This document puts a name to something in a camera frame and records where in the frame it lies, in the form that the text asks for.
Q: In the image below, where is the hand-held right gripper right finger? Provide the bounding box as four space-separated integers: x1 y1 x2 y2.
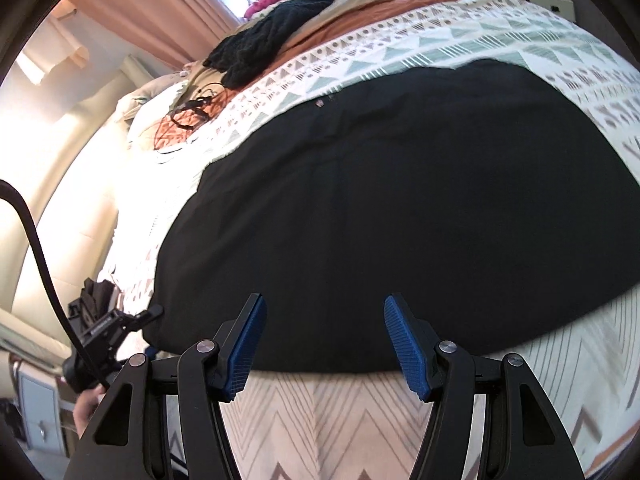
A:
383 293 587 480

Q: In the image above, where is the person's left hand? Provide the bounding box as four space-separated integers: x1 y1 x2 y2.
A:
74 389 107 441

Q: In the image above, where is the white geometric patterned blanket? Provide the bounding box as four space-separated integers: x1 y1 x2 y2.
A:
107 0 640 480

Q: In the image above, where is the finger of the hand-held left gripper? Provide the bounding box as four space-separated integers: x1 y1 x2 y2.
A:
122 304 165 334

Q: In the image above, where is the pink curtain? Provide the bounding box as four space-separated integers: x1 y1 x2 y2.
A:
65 0 251 72

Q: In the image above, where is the grey nightstand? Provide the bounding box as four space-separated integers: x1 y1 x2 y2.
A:
10 360 68 456

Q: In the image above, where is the black garment with yellow print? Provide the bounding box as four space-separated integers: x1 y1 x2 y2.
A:
142 57 640 376

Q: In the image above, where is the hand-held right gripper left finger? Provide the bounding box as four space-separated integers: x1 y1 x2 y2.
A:
64 292 269 480

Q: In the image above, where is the pink cloth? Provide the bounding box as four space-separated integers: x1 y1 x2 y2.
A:
242 0 307 21

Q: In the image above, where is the black knitted cloth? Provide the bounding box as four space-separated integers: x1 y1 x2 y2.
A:
202 0 336 88

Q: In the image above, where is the black cable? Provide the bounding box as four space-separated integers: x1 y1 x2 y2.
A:
0 180 111 391

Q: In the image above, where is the beige upholstered headboard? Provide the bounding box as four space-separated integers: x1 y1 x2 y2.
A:
0 55 156 361

